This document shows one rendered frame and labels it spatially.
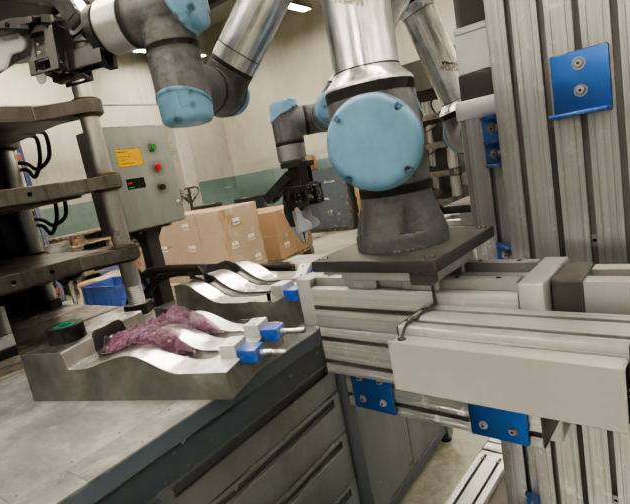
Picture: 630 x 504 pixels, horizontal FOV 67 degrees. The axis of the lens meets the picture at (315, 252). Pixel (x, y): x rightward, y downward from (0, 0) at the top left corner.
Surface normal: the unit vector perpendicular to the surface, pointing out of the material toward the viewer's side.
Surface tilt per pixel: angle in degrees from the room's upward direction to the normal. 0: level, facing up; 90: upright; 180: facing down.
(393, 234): 72
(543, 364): 90
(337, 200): 90
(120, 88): 90
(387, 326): 90
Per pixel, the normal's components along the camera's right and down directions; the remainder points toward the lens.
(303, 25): -0.58, 0.25
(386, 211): -0.45, -0.07
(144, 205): 0.80, -0.04
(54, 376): -0.31, 0.22
